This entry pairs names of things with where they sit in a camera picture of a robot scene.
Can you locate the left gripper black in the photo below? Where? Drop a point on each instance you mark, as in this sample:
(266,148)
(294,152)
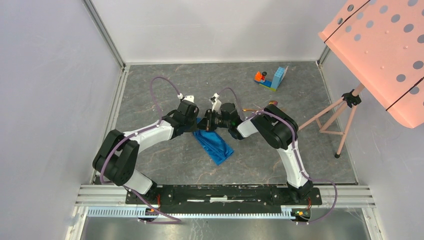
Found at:
(194,127)

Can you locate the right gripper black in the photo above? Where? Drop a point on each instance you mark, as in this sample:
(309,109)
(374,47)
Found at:
(206,122)

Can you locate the blue cloth napkin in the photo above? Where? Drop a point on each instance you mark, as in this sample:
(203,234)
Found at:
(214,145)

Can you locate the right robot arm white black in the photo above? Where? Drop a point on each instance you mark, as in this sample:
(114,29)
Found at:
(278,129)

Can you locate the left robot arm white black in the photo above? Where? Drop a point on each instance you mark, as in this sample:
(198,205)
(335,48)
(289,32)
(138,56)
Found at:
(118,154)

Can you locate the toy brick set colourful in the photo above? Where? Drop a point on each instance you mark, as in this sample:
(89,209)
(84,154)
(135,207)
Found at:
(261,78)

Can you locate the pink perforated music stand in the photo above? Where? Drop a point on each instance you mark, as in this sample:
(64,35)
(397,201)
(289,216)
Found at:
(381,42)

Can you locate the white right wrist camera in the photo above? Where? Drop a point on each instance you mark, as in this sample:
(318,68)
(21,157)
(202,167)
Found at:
(216,103)

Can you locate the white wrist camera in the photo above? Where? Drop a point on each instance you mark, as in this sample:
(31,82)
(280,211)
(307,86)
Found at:
(189,98)
(216,103)

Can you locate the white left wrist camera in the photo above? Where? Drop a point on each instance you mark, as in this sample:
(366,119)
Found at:
(189,98)

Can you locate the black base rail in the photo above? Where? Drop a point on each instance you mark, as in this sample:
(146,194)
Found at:
(169,204)

